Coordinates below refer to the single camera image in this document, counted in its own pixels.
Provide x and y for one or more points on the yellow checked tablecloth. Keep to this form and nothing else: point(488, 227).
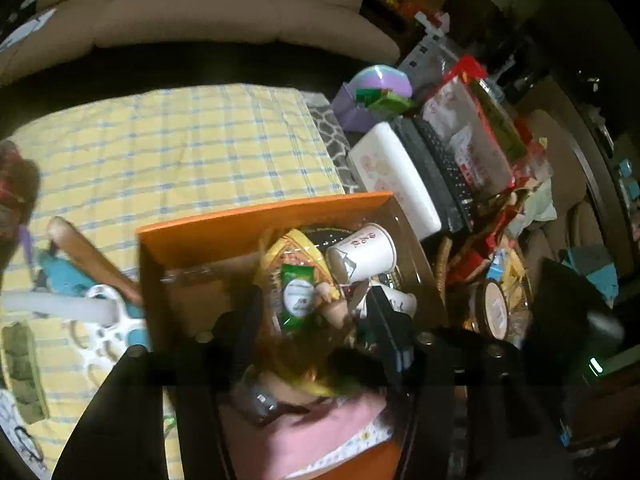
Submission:
point(175, 150)

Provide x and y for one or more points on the beige armchair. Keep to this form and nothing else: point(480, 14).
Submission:
point(560, 160)

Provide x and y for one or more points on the white paper sheet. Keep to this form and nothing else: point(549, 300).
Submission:
point(25, 30)

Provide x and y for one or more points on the olive green packet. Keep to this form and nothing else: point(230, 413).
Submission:
point(20, 365)

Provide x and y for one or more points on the white brush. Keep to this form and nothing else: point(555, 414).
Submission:
point(55, 306)

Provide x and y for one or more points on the purple lidded container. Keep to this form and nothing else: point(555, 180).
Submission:
point(380, 82)

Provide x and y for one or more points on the pile of snack wrappers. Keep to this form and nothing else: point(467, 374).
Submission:
point(500, 230)

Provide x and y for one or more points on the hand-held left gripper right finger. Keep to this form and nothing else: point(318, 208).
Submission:
point(387, 330)

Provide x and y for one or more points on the small grey device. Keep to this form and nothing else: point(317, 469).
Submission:
point(260, 400)

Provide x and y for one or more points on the green wrapped sweets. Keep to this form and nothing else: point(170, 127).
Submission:
point(385, 101)

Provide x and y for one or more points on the teal cloth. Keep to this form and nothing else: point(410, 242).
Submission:
point(600, 270)

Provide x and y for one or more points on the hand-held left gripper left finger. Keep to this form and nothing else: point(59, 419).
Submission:
point(245, 321)

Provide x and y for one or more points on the orange cardboard box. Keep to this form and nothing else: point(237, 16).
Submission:
point(225, 230)

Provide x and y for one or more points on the pink pouch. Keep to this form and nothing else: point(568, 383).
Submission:
point(310, 430)

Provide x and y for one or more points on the white rectangular box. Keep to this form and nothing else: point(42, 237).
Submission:
point(395, 170)

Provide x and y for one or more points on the red print paper cup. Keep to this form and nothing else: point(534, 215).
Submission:
point(365, 255)

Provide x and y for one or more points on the green snack packet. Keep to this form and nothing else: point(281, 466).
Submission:
point(297, 295)

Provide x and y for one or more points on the yellow snack bag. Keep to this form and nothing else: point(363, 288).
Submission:
point(292, 250)

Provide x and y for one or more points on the brown sofa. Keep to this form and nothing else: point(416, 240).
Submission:
point(200, 10)

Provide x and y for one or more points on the wooden shoehorn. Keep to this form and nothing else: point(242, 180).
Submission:
point(90, 255)

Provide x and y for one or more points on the plaid stuffed toy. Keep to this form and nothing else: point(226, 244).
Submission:
point(15, 185)

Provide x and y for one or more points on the clear red snack bag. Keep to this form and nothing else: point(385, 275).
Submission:
point(465, 125)

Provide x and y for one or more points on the teal tube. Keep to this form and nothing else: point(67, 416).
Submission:
point(62, 277)

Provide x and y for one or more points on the black keyboard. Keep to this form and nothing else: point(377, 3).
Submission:
point(435, 170)

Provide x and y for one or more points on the green flat box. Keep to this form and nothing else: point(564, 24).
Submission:
point(500, 115)

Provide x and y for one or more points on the wicker basket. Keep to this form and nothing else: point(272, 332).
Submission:
point(442, 270)

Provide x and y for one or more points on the round tin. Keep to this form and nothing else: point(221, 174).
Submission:
point(492, 310)

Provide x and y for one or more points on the black script paper cup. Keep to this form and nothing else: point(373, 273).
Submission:
point(397, 305)

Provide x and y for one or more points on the small tan figurine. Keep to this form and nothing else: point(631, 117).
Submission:
point(332, 306)

